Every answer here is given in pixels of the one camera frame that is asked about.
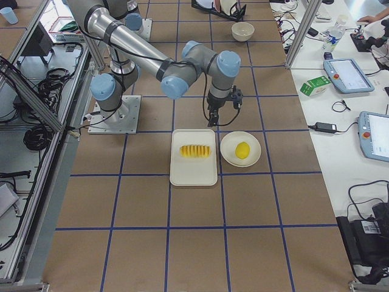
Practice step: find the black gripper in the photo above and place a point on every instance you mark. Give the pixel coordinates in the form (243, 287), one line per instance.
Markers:
(215, 104)

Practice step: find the cream round plate with lemon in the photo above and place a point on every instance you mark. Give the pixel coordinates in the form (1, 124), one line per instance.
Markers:
(229, 143)

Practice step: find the cream plate in rack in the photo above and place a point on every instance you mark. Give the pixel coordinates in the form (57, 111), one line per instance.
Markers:
(229, 7)

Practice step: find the yellow lemon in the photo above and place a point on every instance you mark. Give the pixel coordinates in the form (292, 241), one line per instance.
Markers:
(242, 150)

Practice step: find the white rectangular tray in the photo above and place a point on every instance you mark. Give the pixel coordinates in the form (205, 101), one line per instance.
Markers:
(191, 171)

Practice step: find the cream bowl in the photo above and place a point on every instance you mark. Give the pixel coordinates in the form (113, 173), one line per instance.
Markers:
(242, 31)

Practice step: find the black dish rack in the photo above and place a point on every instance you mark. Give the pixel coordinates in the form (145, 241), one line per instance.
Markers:
(214, 8)

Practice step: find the green white carton box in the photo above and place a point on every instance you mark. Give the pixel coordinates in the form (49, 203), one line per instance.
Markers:
(315, 86)

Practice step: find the black power adapter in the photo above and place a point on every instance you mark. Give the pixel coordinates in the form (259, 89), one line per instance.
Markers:
(325, 127)

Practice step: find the blue teach pendant far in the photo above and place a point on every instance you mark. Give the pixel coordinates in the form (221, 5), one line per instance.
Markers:
(347, 76)

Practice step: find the blue teach pendant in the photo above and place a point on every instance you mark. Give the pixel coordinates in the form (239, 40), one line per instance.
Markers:
(347, 76)
(373, 135)

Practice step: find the clear water bottle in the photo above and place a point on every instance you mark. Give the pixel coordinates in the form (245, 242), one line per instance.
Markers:
(334, 34)

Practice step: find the blue teach pendant near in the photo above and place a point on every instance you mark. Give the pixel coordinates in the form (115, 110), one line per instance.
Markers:
(373, 135)

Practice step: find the light blue plastic cup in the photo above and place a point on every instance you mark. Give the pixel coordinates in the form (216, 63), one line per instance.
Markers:
(9, 15)

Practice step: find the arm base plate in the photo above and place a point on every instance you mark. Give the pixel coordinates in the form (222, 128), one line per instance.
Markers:
(123, 121)
(145, 29)

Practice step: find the aluminium frame post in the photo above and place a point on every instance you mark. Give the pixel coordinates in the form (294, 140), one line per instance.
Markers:
(302, 30)

